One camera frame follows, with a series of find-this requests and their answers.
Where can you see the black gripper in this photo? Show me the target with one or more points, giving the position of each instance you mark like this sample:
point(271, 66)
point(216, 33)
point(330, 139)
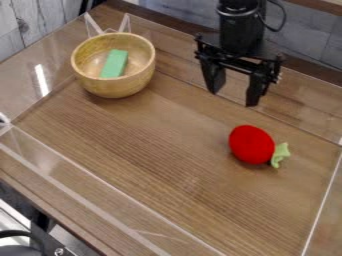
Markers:
point(236, 48)

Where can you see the green rectangular stick block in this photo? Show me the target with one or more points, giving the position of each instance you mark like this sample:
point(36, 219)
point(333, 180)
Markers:
point(115, 64)

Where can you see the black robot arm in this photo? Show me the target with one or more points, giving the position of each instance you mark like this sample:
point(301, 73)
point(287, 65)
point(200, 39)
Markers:
point(242, 5)

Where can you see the light wooden bowl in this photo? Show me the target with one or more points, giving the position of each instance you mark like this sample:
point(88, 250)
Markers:
point(88, 58)

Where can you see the red plush strawberry toy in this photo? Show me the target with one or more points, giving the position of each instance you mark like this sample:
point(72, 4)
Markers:
point(254, 147)

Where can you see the clear acrylic tray wall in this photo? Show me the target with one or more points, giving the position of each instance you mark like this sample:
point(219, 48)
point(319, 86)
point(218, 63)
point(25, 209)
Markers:
point(136, 174)

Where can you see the black metal bracket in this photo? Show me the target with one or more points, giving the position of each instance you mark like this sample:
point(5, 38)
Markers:
point(53, 248)

